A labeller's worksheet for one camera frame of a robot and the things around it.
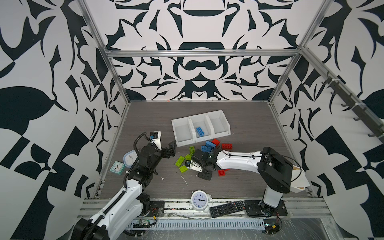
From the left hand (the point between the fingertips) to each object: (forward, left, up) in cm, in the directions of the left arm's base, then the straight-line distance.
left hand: (167, 138), depth 80 cm
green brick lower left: (-11, -8, -15) cm, 20 cm away
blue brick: (+14, -19, -15) cm, 28 cm away
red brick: (+2, -35, -15) cm, 38 cm away
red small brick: (+5, -28, -15) cm, 32 cm away
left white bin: (+15, -8, -16) cm, 23 cm away
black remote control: (-31, -29, -15) cm, 45 cm away
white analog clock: (-28, -16, -14) cm, 35 cm away
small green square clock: (-9, +29, -15) cm, 34 cm away
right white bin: (+21, -33, -16) cm, 42 cm away
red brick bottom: (-14, -29, -16) cm, 36 cm away
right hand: (-12, -18, -17) cm, 28 cm away
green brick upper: (-9, -13, +3) cm, 16 cm away
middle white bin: (+23, -20, -16) cm, 34 cm away
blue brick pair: (+1, -22, -16) cm, 27 cm away
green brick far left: (-6, -5, -16) cm, 18 cm away
